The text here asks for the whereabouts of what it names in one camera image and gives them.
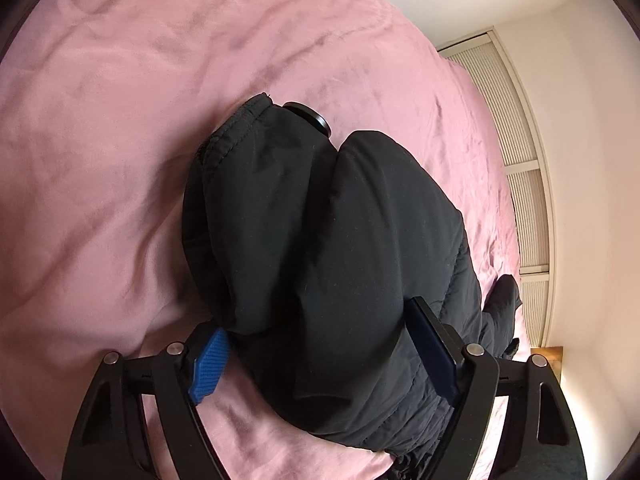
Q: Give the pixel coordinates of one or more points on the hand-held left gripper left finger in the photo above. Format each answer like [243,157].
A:
[207,367]

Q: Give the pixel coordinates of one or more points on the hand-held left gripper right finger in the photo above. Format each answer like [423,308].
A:
[434,350]

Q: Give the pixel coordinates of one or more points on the pink bed cover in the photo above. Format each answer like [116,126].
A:
[115,150]

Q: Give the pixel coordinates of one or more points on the wooden headboard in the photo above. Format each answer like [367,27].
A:
[550,357]

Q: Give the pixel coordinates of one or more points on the cream louvered closet doors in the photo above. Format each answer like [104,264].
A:
[520,160]

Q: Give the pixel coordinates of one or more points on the black puffer jacket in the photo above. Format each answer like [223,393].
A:
[320,260]

